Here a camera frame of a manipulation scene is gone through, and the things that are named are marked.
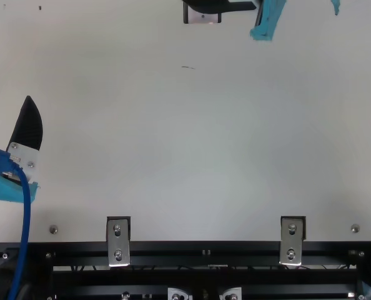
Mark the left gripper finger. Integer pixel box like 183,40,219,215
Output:
5,95,44,183

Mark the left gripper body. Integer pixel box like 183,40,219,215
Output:
0,169,41,206

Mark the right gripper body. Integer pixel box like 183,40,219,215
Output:
249,0,288,43

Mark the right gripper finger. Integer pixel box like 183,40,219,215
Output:
181,0,257,16

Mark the blue cable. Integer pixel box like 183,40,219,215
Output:
0,146,32,300

